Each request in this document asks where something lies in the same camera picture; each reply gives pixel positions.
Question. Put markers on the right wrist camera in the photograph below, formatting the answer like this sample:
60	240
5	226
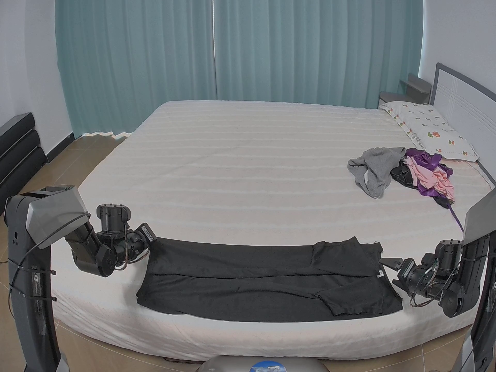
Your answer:
428	259

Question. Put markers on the blue-green curtain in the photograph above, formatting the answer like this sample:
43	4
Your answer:
135	52
317	41

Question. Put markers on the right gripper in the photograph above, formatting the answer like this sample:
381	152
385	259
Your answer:
412	279

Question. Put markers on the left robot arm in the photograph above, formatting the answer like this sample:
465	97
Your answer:
35	246

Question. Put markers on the black chest of drawers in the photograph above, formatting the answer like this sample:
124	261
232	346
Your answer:
19	149

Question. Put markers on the white printed pillow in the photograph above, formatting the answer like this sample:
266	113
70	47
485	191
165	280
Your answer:
432	129

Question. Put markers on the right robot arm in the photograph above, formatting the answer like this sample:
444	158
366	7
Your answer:
472	269

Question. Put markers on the grey garment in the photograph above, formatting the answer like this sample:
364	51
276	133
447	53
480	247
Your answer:
378	167

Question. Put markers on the bed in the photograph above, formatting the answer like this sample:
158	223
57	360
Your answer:
240	161

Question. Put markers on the pile of clothes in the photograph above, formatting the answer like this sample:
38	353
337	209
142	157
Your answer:
430	176

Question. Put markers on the black T-shirt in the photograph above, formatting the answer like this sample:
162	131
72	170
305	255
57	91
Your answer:
252	277

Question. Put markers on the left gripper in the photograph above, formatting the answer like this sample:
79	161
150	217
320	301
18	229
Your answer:
135	248

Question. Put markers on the grey bedside table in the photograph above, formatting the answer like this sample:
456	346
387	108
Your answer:
414	85

